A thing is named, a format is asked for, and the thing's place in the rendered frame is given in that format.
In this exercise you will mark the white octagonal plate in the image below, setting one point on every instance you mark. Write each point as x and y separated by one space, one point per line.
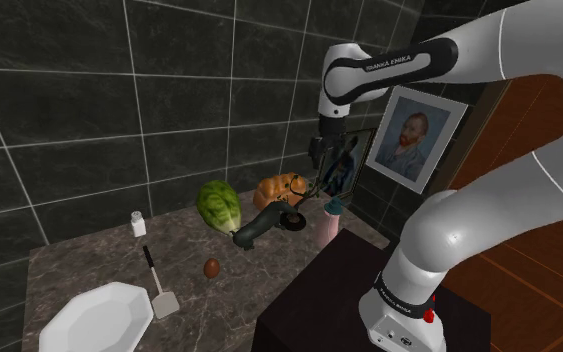
98 319

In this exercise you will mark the pink bottle with teal cap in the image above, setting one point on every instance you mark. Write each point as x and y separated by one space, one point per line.
328 224

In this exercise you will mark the white framed portrait picture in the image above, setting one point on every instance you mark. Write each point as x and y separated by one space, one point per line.
410 139

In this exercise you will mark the green lettuce head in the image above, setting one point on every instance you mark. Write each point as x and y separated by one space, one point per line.
220 204

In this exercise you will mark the dark robot stand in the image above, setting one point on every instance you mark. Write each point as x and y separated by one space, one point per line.
330 297

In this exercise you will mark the small plant in black pot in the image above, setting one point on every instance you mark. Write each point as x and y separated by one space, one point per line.
294 220

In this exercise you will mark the orange bread loaf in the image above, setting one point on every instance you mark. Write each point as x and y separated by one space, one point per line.
273 190

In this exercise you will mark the brown egg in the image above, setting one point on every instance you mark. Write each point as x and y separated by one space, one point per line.
211 268

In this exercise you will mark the brown wooden door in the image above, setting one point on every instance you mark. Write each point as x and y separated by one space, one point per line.
524 234

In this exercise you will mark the white salt shaker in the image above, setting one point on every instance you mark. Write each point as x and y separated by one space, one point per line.
138 224

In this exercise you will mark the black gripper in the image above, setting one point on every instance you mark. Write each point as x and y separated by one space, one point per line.
325 134

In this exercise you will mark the dark framed portrait picture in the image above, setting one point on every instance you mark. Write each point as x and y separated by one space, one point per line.
342 163

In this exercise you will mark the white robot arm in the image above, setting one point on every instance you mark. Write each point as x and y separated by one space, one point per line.
486 214

